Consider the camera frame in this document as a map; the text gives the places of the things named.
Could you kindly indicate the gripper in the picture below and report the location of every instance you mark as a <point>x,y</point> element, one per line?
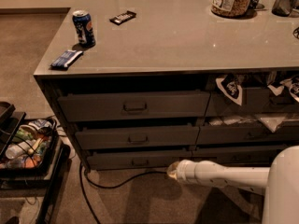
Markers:
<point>187,171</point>

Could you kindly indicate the grey drawer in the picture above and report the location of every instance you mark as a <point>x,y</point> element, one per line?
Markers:
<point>246,133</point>
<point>155,136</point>
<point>135,160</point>
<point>239,156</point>
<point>134,105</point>
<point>255,100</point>

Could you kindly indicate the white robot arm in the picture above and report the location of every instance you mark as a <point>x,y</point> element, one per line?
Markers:
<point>279,183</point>

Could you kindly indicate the grey counter cabinet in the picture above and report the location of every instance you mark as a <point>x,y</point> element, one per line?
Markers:
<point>171,45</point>

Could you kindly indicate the black white chip bag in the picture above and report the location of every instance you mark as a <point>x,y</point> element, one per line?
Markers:
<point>291,84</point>
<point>230,87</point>

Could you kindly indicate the clear plastic snack bags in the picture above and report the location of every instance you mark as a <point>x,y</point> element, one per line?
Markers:
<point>270,121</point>

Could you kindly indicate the black bin of snacks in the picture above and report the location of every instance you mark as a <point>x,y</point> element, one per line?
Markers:
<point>31,147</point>

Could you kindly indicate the blue snack packet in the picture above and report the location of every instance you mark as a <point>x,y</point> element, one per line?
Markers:
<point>66,59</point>

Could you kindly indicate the black candy bar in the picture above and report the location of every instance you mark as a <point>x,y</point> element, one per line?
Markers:
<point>122,18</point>

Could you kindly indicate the blue soda can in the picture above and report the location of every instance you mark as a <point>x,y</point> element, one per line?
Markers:
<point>84,28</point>

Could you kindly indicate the large nut jar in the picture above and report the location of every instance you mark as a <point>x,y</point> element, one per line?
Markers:
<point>230,8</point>

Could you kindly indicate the dark glass pitcher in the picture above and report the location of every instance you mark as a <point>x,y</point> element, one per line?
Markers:
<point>283,8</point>

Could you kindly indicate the black cart frame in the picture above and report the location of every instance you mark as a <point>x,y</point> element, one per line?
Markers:
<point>29,198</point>

